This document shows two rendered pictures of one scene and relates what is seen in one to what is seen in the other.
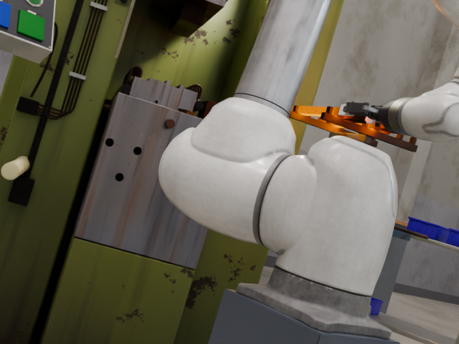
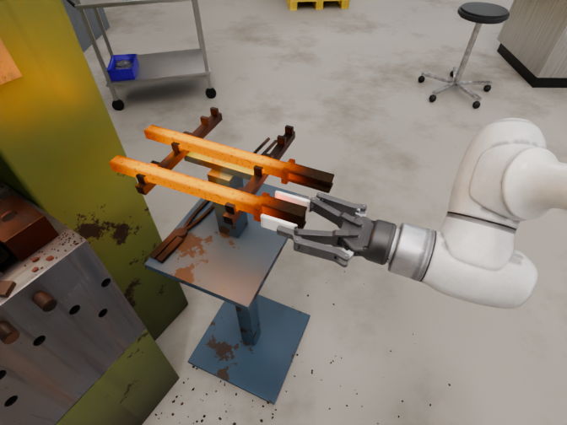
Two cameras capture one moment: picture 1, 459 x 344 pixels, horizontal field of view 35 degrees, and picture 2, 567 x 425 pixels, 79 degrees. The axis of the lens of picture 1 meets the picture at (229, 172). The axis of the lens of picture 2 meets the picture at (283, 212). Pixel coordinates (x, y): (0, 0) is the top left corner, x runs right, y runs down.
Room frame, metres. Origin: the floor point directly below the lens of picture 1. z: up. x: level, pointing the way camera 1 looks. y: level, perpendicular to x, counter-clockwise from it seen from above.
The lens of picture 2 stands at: (1.61, 0.04, 1.50)
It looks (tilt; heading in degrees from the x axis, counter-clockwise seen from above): 47 degrees down; 315
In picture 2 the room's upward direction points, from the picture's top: straight up
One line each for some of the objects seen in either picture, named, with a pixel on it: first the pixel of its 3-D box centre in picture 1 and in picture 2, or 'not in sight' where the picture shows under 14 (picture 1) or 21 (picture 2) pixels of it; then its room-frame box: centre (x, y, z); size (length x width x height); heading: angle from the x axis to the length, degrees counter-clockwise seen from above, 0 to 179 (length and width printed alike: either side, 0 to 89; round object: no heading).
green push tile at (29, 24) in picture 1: (30, 26); not in sight; (2.00, 0.64, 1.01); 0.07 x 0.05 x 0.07; 127
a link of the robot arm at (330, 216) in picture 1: (337, 209); not in sight; (1.13, -0.18, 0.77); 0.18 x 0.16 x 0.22; 63
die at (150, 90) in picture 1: (156, 96); not in sight; (2.44, 0.31, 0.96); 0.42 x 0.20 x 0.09; 12
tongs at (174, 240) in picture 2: (344, 212); (224, 189); (2.28, -0.38, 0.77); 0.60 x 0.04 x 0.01; 106
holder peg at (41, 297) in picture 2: not in sight; (45, 301); (2.18, 0.14, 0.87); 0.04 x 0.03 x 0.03; 12
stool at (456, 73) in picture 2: not in sight; (470, 53); (2.55, -3.06, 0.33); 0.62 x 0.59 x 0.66; 135
